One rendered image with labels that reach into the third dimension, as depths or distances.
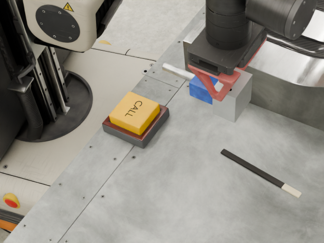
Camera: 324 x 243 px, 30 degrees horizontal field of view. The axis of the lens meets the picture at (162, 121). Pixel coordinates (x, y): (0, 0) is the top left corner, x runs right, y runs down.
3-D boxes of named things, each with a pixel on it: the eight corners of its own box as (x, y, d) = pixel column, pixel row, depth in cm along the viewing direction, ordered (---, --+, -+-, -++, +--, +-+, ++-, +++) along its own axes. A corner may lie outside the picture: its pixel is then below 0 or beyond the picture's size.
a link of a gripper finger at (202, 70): (256, 85, 84) (260, 35, 76) (231, 120, 80) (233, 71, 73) (213, 67, 86) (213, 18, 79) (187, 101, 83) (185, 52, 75)
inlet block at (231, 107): (155, 89, 90) (153, 63, 85) (173, 67, 92) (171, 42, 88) (234, 123, 85) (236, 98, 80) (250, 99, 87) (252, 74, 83)
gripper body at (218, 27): (268, 29, 79) (273, -17, 73) (231, 79, 74) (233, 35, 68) (224, 13, 81) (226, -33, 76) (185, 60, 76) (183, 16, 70)
